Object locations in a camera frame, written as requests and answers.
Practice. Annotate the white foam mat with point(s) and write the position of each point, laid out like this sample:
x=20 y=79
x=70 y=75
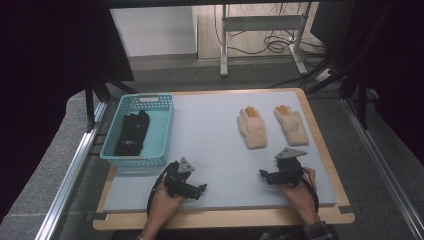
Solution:
x=216 y=150

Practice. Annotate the white power strip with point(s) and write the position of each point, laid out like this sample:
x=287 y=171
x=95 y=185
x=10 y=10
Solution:
x=322 y=75

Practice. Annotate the light blue plastic basket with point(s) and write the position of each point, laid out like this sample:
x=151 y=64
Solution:
x=158 y=133

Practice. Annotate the white cabinet panel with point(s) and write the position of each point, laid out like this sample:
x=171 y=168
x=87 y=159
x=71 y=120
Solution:
x=153 y=31

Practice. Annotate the grey tape piece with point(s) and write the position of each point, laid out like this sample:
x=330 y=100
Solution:
x=97 y=216
x=347 y=209

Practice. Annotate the person's left hand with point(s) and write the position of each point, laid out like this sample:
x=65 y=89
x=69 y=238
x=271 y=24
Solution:
x=163 y=206

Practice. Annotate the cream fuzzy glove orange fingertips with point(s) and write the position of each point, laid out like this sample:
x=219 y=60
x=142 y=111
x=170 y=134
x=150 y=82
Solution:
x=252 y=128
x=293 y=126

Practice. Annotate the black glove white logo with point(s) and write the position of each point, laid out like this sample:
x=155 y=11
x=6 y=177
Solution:
x=131 y=136

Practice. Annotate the aluminium rail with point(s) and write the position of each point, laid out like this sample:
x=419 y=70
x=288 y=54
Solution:
x=383 y=166
x=70 y=173

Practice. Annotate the black tripod stand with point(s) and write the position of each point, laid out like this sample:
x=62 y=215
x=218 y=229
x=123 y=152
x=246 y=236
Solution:
x=100 y=93
x=353 y=83

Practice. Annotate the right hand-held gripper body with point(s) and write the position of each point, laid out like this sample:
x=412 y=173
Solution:
x=288 y=170

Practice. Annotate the white metal desk frame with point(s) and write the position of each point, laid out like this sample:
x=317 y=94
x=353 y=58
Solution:
x=263 y=23

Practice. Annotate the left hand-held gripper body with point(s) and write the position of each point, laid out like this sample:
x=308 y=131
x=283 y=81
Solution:
x=176 y=180

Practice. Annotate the person's right hand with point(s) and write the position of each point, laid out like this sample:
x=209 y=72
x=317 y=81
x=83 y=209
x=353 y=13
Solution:
x=301 y=196

